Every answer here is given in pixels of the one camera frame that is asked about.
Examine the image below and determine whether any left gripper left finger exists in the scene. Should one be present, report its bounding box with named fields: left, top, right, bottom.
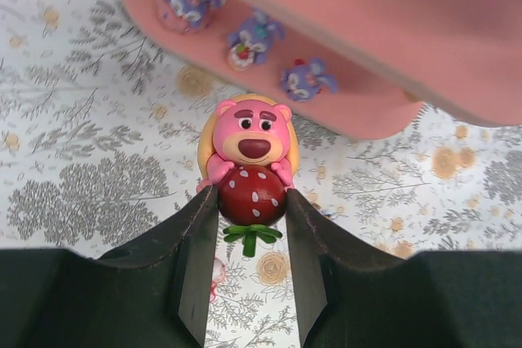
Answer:
left=1, top=187, right=218, bottom=347

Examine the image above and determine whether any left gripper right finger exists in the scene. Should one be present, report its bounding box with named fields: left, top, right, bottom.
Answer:
left=286, top=190, right=521, bottom=347

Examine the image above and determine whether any pink flowerpot toy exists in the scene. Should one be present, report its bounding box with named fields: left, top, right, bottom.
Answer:
left=197, top=94, right=300, bottom=258

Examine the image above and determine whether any purple bunny head toy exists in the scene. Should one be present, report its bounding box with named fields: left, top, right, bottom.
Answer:
left=227, top=9, right=285, bottom=71

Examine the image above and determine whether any pink purple cupcake toy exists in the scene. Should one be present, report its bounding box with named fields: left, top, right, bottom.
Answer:
left=155, top=0, right=226, bottom=34

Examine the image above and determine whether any pink figure toy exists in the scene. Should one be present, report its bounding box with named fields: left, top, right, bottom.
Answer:
left=210, top=257, right=226, bottom=303

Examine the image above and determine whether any pink three-tier shelf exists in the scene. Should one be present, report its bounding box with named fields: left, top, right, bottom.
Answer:
left=122, top=0, right=521, bottom=139

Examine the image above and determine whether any floral table mat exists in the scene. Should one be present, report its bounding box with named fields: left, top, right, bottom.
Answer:
left=0, top=0, right=522, bottom=348

